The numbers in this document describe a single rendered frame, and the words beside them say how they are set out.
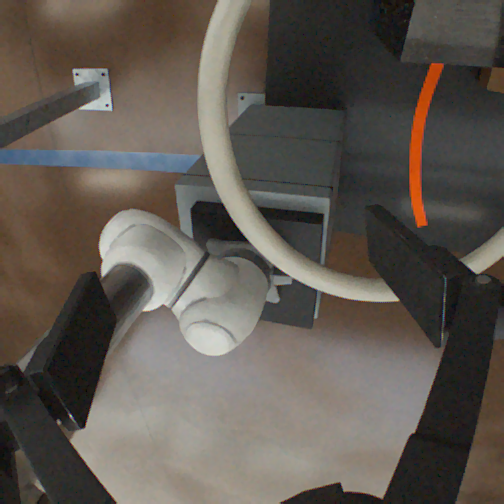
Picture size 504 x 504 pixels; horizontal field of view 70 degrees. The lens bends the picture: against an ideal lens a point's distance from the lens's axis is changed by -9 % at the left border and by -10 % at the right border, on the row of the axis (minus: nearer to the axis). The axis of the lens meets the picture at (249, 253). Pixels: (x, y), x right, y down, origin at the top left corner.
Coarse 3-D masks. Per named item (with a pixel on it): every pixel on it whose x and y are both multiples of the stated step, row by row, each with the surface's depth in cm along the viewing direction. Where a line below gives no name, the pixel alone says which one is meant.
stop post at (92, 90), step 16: (80, 80) 174; (96, 80) 172; (64, 96) 152; (80, 96) 162; (96, 96) 173; (16, 112) 135; (32, 112) 136; (48, 112) 145; (64, 112) 154; (0, 128) 122; (16, 128) 130; (32, 128) 138; (0, 144) 124
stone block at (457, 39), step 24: (384, 0) 76; (408, 0) 70; (432, 0) 67; (456, 0) 66; (480, 0) 64; (384, 24) 83; (408, 24) 76; (432, 24) 74; (456, 24) 72; (480, 24) 70; (408, 48) 83; (432, 48) 81; (456, 48) 79; (480, 48) 77
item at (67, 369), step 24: (96, 288) 18; (72, 312) 15; (96, 312) 17; (48, 336) 14; (72, 336) 14; (96, 336) 16; (48, 360) 12; (72, 360) 14; (96, 360) 16; (48, 384) 12; (72, 384) 13; (96, 384) 15; (72, 408) 13
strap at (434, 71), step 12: (432, 72) 135; (432, 84) 138; (420, 96) 142; (420, 108) 144; (420, 120) 147; (420, 132) 150; (420, 144) 152; (420, 156) 155; (420, 192) 164; (420, 204) 167; (420, 216) 170
